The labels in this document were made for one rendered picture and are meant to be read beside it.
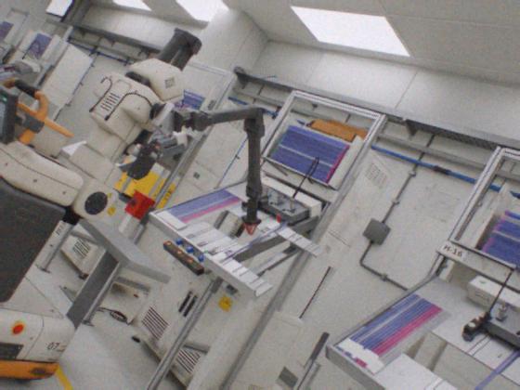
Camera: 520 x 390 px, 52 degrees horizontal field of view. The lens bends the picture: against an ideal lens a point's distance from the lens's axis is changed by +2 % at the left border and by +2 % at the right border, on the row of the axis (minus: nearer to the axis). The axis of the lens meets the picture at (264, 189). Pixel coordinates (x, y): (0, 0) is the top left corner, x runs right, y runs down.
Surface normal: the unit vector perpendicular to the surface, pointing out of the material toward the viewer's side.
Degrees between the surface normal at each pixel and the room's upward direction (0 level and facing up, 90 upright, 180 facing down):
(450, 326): 45
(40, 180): 90
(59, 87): 90
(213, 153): 90
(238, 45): 90
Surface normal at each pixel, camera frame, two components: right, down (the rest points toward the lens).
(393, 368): -0.04, -0.89
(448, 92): -0.58, -0.40
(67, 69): 0.63, 0.33
